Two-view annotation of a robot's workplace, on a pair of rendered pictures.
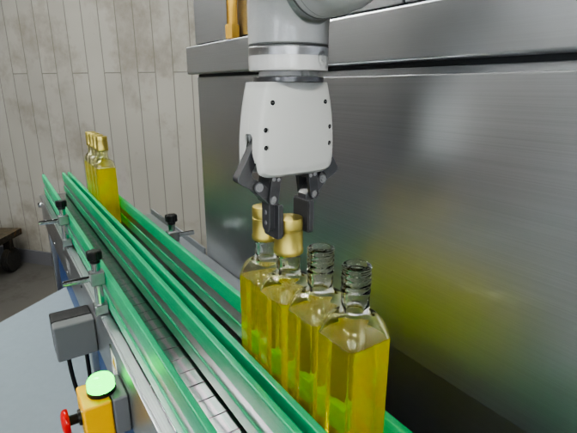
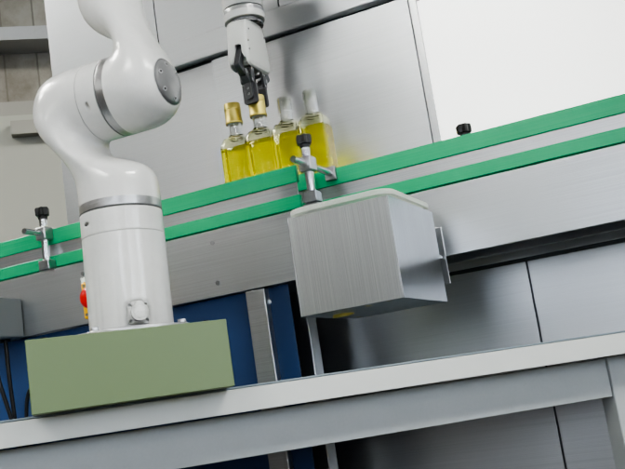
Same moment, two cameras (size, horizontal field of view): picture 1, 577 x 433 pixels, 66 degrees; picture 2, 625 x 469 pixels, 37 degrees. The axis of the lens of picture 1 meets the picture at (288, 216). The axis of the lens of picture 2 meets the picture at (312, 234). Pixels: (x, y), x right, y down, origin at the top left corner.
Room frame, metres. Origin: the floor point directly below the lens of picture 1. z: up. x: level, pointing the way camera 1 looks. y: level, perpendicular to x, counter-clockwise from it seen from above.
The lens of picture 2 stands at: (-1.05, 0.92, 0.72)
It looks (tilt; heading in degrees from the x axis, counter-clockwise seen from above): 10 degrees up; 327
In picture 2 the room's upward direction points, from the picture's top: 9 degrees counter-clockwise
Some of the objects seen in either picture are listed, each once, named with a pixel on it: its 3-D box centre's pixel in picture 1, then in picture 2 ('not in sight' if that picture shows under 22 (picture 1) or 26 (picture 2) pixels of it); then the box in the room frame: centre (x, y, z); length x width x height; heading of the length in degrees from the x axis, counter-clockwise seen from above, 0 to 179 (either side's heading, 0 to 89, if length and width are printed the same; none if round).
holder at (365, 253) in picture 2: not in sight; (375, 262); (0.16, 0.02, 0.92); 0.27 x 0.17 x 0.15; 123
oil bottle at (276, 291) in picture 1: (288, 348); (267, 180); (0.49, 0.00, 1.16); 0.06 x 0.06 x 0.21; 34
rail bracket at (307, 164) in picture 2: not in sight; (313, 170); (0.30, 0.02, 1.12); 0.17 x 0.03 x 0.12; 123
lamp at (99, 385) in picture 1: (100, 382); not in sight; (0.62, 0.31, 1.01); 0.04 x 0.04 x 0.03
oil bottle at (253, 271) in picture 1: (267, 327); (243, 186); (0.54, 0.03, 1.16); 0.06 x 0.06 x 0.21; 34
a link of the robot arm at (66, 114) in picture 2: not in sight; (96, 141); (0.24, 0.44, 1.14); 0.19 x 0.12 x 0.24; 34
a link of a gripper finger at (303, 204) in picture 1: (311, 201); (261, 93); (0.51, -0.03, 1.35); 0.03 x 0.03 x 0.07; 34
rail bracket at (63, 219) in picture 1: (54, 225); not in sight; (1.16, 0.64, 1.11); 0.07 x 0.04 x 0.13; 123
